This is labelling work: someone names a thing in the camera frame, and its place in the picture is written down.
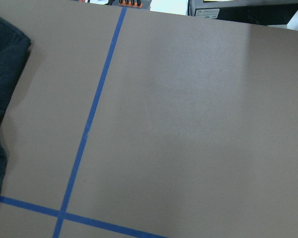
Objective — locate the dark grey equipment box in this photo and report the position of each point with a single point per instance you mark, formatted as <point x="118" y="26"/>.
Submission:
<point x="260" y="12"/>

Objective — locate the brown paper table cover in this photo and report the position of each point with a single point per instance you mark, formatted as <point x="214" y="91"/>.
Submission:
<point x="131" y="123"/>

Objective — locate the black graphic t-shirt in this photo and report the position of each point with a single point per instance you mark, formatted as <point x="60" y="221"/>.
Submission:
<point x="14" y="51"/>

